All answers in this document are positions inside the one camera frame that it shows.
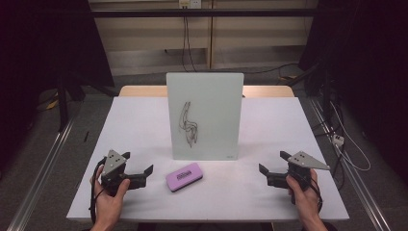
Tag person's right hand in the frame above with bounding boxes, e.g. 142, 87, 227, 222
286, 168, 321, 222

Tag person's left hand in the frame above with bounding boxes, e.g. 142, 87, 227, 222
90, 165, 131, 225

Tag metal floor rail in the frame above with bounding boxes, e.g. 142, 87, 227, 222
6, 117, 77, 231
308, 96, 392, 231

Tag black metal stand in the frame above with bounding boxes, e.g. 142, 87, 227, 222
288, 62, 333, 124
56, 71, 85, 133

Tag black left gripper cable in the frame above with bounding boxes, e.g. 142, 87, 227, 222
89, 156, 108, 224

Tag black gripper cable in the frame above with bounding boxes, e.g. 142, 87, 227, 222
89, 156, 108, 224
309, 176, 323, 214

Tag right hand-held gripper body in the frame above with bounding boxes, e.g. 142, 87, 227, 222
287, 151, 331, 193

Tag white wall outlet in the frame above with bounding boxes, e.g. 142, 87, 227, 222
178, 0, 203, 10

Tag wooden table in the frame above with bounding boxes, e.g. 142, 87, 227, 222
118, 85, 295, 98

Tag black curtain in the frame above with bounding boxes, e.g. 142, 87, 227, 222
298, 0, 408, 184
0, 0, 115, 171

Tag black hanging cables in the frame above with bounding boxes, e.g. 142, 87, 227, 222
164, 8, 198, 73

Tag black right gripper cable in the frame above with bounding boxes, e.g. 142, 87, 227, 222
309, 176, 323, 214

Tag purple whiteboard eraser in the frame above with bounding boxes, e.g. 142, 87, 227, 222
166, 162, 204, 193

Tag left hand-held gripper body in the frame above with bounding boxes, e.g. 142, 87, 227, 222
100, 149, 131, 197

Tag black horizontal bar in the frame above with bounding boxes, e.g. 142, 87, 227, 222
90, 8, 319, 18

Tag white floor cable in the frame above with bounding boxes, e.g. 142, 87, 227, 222
329, 101, 371, 172

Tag frosted glass whiteboard with stand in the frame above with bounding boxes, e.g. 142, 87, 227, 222
166, 72, 245, 162

